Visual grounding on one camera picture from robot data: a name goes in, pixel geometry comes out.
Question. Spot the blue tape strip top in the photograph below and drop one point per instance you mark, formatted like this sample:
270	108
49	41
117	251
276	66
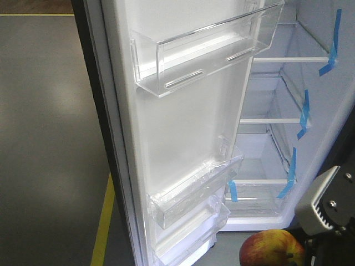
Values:
333	54

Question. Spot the clear upper door bin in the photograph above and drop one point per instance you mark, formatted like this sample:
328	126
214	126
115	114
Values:
175	43

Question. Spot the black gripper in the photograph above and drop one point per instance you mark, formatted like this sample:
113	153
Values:
335	247

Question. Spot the yellow floor tape line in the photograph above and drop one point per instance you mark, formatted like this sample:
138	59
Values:
101	239

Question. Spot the red yellow apple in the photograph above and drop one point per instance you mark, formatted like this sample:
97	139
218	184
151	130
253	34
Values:
272	247

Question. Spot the blue tape strip middle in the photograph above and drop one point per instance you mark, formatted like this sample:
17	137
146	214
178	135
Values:
305	115

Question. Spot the clear door bin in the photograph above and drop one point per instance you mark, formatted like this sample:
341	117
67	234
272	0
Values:
168	206
174	245
175	43

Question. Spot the blue tape strip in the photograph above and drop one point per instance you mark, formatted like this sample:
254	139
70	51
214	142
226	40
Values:
291	177
305	115
333	54

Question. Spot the white fridge interior body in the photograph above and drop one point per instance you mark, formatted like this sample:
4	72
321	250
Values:
272	108

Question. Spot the clear middle door bin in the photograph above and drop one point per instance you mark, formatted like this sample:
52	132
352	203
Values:
168	206

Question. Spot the blue tape strip lower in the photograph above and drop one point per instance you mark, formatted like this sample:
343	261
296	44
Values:
291	177

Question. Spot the clear lower door bin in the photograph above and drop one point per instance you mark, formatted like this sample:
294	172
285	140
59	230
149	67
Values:
174	245

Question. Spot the blue tape strip drawer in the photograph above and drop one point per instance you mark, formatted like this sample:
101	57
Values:
233	191

